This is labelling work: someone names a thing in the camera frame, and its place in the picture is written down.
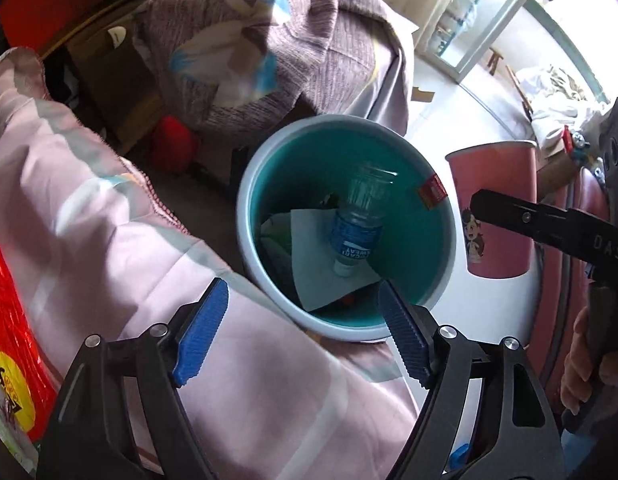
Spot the blue label water bottle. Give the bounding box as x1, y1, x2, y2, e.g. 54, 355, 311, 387
330, 165, 398, 278

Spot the red plastic bag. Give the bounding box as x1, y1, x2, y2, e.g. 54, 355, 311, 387
0, 247, 57, 443

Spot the pink paper cup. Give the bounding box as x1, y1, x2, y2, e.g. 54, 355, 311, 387
446, 141, 537, 280

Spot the pink plaid tablecloth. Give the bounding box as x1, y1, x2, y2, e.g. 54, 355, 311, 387
0, 48, 416, 479

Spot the right hand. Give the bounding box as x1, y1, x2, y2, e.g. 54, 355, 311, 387
560, 308, 618, 415

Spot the wooden stool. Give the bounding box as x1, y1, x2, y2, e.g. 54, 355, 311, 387
487, 47, 503, 76

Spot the white paper towel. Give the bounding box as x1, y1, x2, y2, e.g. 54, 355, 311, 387
290, 209, 380, 312

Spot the green white medicine box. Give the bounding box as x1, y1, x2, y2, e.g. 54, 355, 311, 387
260, 212, 292, 282

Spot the small cardboard box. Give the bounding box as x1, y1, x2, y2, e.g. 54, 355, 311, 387
537, 128, 579, 200

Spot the teal trash bin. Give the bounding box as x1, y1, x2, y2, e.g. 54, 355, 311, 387
237, 115, 456, 342

